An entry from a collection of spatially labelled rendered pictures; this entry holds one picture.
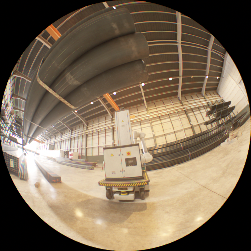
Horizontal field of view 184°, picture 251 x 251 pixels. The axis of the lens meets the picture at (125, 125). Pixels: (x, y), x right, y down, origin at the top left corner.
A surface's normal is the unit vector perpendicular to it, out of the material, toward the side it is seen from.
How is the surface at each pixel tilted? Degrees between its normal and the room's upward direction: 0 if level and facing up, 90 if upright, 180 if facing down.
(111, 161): 90
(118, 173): 90
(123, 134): 90
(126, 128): 90
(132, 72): 154
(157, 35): 170
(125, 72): 147
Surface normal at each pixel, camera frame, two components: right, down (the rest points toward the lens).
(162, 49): 0.05, 0.83
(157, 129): -0.33, -0.36
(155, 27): 0.16, 0.95
